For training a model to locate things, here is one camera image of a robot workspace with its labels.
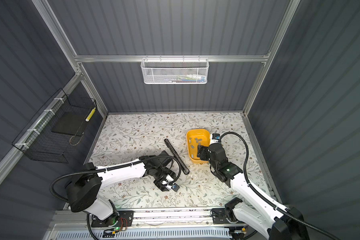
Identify yellow plastic tray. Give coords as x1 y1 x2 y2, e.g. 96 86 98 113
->
186 129 210 164

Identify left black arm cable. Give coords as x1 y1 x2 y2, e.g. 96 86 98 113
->
49 155 182 204

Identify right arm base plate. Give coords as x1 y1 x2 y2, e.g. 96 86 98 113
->
210 208 244 225

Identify aluminium mounting rail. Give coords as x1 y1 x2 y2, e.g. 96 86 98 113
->
47 206 292 232

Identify black wire basket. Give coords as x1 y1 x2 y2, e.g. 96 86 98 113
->
12 91 97 164

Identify white wire mesh basket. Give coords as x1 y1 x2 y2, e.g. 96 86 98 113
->
141 59 210 85

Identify black stapler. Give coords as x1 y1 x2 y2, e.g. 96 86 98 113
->
164 139 190 175

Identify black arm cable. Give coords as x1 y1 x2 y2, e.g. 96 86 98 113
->
219 131 343 240
49 155 182 204

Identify yellow marker in basket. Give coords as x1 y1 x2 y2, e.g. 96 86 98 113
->
85 107 97 122

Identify items in white basket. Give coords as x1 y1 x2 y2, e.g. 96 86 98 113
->
166 74 207 83

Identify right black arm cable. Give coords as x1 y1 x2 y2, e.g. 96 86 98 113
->
219 131 343 240

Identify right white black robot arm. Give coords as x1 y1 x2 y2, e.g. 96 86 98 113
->
197 143 309 240

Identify black pad in basket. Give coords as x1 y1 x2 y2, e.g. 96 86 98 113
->
51 112 89 137

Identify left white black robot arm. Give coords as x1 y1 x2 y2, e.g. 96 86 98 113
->
65 151 180 226

